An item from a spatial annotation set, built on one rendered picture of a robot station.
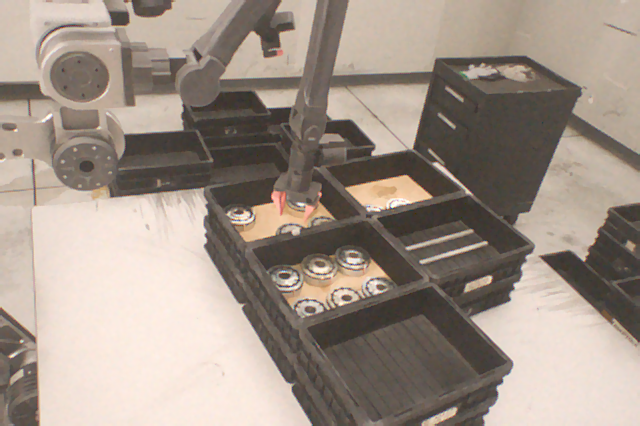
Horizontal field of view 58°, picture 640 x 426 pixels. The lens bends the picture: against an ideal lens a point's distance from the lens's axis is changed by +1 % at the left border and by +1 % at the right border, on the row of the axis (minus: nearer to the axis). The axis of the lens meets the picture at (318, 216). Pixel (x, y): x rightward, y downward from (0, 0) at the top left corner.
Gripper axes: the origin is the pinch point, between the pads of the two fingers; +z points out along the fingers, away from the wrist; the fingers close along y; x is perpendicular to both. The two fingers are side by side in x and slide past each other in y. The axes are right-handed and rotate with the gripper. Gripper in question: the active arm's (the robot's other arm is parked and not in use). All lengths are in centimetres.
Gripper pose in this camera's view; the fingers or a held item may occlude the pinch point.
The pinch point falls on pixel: (293, 215)
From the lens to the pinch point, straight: 141.6
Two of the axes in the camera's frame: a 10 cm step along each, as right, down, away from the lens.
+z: -1.5, 7.9, 6.0
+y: -9.5, -2.7, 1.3
